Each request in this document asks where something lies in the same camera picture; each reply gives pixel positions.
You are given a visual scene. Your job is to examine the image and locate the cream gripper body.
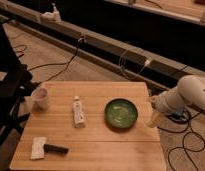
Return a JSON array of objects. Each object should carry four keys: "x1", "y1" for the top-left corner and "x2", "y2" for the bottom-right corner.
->
[{"x1": 147, "y1": 96, "x2": 162, "y2": 128}]

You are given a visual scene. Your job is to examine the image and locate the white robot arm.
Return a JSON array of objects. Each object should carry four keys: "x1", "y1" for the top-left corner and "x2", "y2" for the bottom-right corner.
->
[{"x1": 147, "y1": 75, "x2": 205, "y2": 128}]

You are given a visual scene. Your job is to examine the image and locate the green ceramic bowl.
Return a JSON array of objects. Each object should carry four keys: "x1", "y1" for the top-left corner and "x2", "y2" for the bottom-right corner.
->
[{"x1": 104, "y1": 98, "x2": 138, "y2": 129}]

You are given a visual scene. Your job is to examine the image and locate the white squeeze tube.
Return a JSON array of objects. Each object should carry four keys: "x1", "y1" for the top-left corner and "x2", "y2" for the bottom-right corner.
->
[{"x1": 73, "y1": 96, "x2": 85, "y2": 128}]

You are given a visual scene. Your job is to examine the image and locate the white plastic cup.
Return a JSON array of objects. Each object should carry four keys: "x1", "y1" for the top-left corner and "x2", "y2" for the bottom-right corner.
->
[{"x1": 31, "y1": 88, "x2": 50, "y2": 110}]

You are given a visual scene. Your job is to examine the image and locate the black cables under arm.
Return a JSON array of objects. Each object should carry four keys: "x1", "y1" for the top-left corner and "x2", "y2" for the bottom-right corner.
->
[{"x1": 157, "y1": 106, "x2": 205, "y2": 171}]

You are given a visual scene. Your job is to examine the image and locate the long metal rail beam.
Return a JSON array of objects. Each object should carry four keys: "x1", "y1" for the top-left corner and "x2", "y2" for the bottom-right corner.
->
[{"x1": 0, "y1": 0, "x2": 205, "y2": 85}]

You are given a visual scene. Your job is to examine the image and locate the white cable on rail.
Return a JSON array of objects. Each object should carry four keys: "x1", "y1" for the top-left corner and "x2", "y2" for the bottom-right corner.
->
[{"x1": 117, "y1": 49, "x2": 152, "y2": 81}]

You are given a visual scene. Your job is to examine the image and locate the black floor cable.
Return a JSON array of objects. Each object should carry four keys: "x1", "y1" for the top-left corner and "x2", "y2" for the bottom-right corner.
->
[{"x1": 12, "y1": 37, "x2": 86, "y2": 84}]

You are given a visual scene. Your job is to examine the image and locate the scraper with black handle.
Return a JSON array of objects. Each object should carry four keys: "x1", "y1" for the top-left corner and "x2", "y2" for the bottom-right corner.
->
[{"x1": 30, "y1": 137, "x2": 69, "y2": 160}]

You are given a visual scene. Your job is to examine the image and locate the white object on rail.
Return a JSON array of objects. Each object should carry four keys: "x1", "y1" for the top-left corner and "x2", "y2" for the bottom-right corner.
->
[{"x1": 41, "y1": 4, "x2": 61, "y2": 22}]

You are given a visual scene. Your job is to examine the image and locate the black chair frame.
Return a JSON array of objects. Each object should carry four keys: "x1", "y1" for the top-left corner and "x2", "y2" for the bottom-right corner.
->
[{"x1": 0, "y1": 21, "x2": 38, "y2": 146}]

